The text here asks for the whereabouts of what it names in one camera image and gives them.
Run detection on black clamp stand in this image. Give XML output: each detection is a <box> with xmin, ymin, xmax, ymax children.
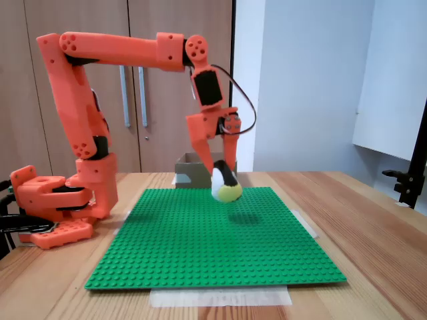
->
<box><xmin>382</xmin><ymin>96</ymin><xmax>427</xmax><ymax>210</ymax></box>

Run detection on masking tape strip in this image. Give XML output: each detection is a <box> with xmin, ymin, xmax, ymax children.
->
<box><xmin>289</xmin><ymin>208</ymin><xmax>320</xmax><ymax>239</ymax></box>
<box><xmin>149</xmin><ymin>285</ymin><xmax>294</xmax><ymax>308</ymax></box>
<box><xmin>112</xmin><ymin>210</ymin><xmax>131</xmax><ymax>236</ymax></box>

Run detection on white board panel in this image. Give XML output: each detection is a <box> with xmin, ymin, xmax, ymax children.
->
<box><xmin>352</xmin><ymin>0</ymin><xmax>427</xmax><ymax>163</ymax></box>

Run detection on wooden cabinet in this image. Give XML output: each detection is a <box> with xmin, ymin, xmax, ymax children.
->
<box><xmin>0</xmin><ymin>0</ymin><xmax>236</xmax><ymax>174</ymax></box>

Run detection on metal cabinet handle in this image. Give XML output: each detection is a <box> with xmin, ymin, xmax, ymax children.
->
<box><xmin>137</xmin><ymin>66</ymin><xmax>149</xmax><ymax>128</ymax></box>
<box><xmin>119</xmin><ymin>65</ymin><xmax>131</xmax><ymax>128</ymax></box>

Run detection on brown cardboard box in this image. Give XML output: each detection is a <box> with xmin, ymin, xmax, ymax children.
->
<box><xmin>174</xmin><ymin>152</ymin><xmax>238</xmax><ymax>189</ymax></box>

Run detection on green studded baseplate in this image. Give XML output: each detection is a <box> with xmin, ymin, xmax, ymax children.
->
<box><xmin>83</xmin><ymin>186</ymin><xmax>348</xmax><ymax>291</ymax></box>

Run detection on black table clamp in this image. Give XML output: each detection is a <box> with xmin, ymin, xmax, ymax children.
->
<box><xmin>0</xmin><ymin>214</ymin><xmax>60</xmax><ymax>234</ymax></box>

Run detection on gripper motor cable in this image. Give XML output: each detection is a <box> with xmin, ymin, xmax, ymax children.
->
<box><xmin>190</xmin><ymin>64</ymin><xmax>257</xmax><ymax>136</ymax></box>

